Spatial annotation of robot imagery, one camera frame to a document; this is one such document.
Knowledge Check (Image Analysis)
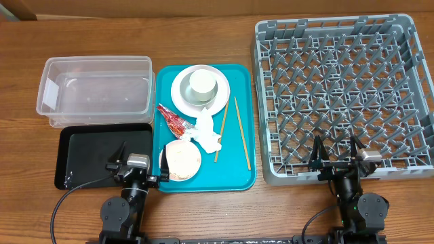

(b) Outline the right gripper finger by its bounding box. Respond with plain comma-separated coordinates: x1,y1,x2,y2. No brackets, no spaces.
310,136,329,163
350,135,366,159

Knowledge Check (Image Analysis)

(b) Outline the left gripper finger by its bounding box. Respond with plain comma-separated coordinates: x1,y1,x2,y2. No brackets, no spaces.
108,142,126,164
160,146,170,182

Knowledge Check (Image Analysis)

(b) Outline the pink bowl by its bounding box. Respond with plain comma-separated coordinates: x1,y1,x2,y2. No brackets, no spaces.
165,140,201,182

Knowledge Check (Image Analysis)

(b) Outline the red snack wrapper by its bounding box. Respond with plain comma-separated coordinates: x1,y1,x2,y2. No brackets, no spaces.
157,104,195,139

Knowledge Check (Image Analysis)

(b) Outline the white napkin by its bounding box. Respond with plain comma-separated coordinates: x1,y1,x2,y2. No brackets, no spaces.
180,108,222,154

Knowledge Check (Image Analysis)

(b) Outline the wooden chopstick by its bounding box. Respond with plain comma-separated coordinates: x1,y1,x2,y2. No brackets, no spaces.
234,97,251,171
214,100,229,163

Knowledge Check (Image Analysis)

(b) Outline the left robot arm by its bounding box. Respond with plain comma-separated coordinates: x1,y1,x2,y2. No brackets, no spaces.
99,143,170,243

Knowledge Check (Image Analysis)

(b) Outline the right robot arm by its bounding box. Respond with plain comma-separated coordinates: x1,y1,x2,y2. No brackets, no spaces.
301,136,390,244

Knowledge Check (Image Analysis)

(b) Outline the grey dishwasher rack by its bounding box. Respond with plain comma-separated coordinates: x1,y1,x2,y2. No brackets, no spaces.
252,14,433,186

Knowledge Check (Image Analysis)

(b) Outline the black plastic tray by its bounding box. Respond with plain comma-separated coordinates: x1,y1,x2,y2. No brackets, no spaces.
54,123,153,190

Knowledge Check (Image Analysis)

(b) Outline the teal serving tray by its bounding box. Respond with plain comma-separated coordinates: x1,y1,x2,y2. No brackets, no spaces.
153,64,256,193

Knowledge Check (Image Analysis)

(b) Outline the grey shallow bowl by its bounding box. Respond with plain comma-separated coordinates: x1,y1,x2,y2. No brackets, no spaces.
180,73,218,106

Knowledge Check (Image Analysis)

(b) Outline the clear plastic storage bin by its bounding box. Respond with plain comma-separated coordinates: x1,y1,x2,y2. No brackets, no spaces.
36,56,156,127

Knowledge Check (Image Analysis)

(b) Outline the pale green paper cup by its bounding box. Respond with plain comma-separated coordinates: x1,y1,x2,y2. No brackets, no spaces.
189,69,216,102

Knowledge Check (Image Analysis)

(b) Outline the white round plate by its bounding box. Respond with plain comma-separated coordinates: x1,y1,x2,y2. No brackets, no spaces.
171,65,231,118

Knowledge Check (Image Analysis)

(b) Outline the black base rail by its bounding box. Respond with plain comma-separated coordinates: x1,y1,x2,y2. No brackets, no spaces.
86,235,387,244

